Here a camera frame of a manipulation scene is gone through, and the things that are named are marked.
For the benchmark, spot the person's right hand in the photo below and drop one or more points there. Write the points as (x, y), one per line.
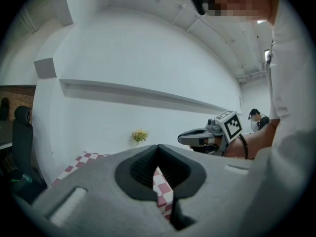
(233, 149)

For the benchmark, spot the pink white checkered tablecloth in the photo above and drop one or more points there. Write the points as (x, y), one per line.
(81, 160)

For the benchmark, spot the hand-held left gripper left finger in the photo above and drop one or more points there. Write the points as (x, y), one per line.
(103, 199)

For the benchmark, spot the person's head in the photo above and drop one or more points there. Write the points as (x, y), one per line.
(239, 1)

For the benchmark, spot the white vase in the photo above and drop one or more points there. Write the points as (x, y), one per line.
(138, 144)

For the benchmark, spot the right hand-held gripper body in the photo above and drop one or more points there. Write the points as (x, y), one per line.
(232, 127)

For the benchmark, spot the black office chair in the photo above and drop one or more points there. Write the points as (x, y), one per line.
(23, 142)
(4, 108)

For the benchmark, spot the person's right forearm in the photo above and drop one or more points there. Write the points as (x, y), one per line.
(259, 142)

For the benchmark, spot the black head-worn camera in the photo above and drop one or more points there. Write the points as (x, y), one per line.
(197, 0)

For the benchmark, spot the person's white shirt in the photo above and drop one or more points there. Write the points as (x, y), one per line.
(291, 83)

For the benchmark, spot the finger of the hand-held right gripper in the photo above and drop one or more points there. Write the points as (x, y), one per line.
(192, 139)
(195, 131)

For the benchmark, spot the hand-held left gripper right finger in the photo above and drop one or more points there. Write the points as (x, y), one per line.
(212, 189)

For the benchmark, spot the yellow flower bouquet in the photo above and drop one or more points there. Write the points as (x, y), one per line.
(140, 134)

